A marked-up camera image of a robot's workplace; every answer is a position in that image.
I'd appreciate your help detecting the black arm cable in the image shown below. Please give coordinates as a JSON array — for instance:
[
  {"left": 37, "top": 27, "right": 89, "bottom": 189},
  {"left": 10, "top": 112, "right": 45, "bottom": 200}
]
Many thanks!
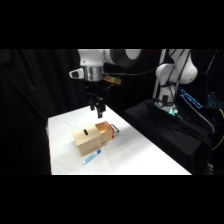
[{"left": 102, "top": 49, "right": 188, "bottom": 101}]

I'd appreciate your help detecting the brown wrist camera box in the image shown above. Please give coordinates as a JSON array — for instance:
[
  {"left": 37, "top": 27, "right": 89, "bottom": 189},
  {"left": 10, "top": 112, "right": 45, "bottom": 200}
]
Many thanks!
[{"left": 102, "top": 74, "right": 122, "bottom": 86}]

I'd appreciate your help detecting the small green light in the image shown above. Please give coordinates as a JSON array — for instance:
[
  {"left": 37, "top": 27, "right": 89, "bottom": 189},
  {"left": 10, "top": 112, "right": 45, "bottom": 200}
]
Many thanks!
[{"left": 167, "top": 107, "right": 178, "bottom": 117}]

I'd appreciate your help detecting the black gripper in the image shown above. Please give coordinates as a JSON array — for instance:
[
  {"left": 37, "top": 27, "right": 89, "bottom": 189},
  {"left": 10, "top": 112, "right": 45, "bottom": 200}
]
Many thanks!
[{"left": 84, "top": 80, "right": 106, "bottom": 120}]

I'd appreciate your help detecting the yellow cable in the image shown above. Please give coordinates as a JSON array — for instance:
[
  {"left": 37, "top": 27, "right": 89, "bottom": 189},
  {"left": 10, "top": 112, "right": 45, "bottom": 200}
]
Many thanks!
[{"left": 211, "top": 108, "right": 224, "bottom": 152}]

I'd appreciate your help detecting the blue and white marker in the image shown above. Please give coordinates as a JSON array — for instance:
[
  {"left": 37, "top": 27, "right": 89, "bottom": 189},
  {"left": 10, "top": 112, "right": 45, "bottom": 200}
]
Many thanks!
[{"left": 82, "top": 149, "right": 103, "bottom": 166}]

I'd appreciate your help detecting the black curtain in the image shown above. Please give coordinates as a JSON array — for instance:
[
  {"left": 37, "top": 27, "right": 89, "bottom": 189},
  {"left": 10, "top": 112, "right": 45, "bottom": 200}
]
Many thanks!
[{"left": 0, "top": 49, "right": 224, "bottom": 176}]

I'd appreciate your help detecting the light wooden drawer box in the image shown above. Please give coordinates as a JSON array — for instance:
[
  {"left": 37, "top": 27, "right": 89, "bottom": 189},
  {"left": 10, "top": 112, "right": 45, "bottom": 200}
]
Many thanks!
[{"left": 71, "top": 123, "right": 103, "bottom": 158}]

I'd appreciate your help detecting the teal lit keyboard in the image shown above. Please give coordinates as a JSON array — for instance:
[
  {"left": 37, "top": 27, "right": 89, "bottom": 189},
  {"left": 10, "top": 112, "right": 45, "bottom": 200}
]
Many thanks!
[{"left": 206, "top": 94, "right": 224, "bottom": 108}]

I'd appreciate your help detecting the wooden drawer with red front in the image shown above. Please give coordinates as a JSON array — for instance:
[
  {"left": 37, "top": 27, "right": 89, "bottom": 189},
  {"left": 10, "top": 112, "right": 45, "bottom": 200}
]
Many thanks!
[{"left": 94, "top": 121, "right": 121, "bottom": 145}]

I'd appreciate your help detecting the blue lit frame device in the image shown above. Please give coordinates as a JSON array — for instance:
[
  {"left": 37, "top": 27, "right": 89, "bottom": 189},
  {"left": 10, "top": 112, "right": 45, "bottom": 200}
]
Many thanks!
[{"left": 180, "top": 88, "right": 204, "bottom": 110}]

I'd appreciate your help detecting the black robot stand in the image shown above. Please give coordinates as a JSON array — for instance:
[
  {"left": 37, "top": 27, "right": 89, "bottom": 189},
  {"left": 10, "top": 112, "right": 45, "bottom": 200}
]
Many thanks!
[{"left": 123, "top": 98, "right": 215, "bottom": 176}]

